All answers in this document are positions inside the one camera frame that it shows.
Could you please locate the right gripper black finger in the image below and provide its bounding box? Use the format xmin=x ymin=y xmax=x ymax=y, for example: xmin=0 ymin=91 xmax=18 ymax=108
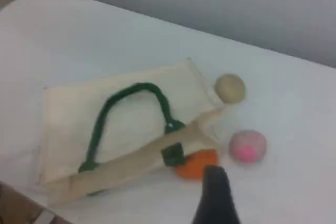
xmin=193 ymin=165 xmax=241 ymax=224

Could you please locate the white canvas bag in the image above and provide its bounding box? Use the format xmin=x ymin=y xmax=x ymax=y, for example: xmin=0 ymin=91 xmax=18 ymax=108
xmin=38 ymin=57 xmax=226 ymax=208

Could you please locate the orange fruit with stem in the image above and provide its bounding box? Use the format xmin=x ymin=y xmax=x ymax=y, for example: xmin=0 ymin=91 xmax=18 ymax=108
xmin=173 ymin=150 xmax=219 ymax=182

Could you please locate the pink peach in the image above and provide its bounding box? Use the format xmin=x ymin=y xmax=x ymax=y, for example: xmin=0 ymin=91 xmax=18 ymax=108
xmin=228 ymin=129 xmax=267 ymax=163

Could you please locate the beige round potato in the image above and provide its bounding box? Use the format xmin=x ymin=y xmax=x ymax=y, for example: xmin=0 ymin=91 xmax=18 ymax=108
xmin=214 ymin=73 xmax=247 ymax=103

